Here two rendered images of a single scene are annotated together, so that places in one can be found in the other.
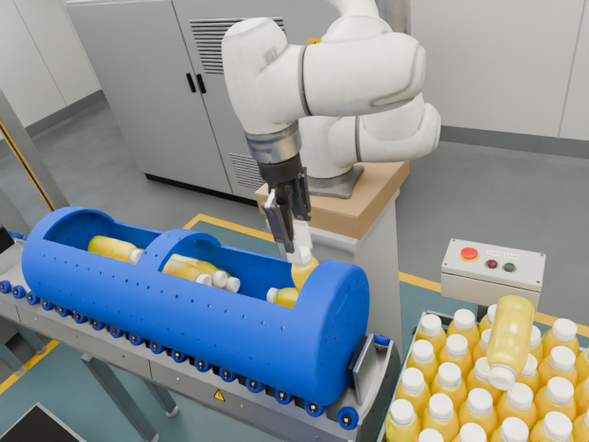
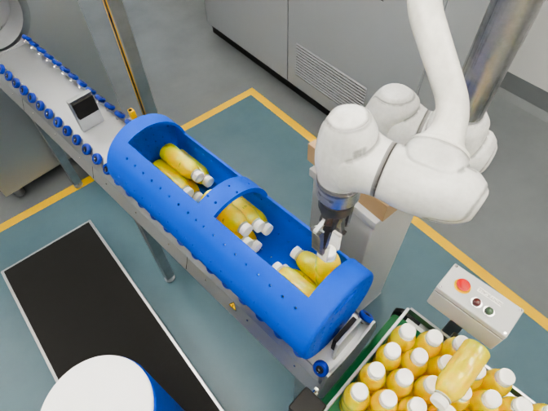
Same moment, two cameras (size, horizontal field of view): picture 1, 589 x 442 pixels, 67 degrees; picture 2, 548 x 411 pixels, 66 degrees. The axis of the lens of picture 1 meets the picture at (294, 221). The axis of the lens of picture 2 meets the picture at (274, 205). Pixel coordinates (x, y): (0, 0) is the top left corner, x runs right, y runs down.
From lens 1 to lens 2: 0.35 m
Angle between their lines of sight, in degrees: 19
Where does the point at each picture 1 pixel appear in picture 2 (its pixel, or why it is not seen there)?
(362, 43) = (438, 175)
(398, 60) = (460, 203)
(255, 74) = (341, 161)
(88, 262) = (161, 183)
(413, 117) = (470, 148)
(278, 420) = (270, 342)
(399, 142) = not seen: hidden behind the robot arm
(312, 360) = (309, 338)
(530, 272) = (503, 321)
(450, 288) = (436, 302)
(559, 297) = (536, 285)
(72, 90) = not seen: outside the picture
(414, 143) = not seen: hidden behind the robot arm
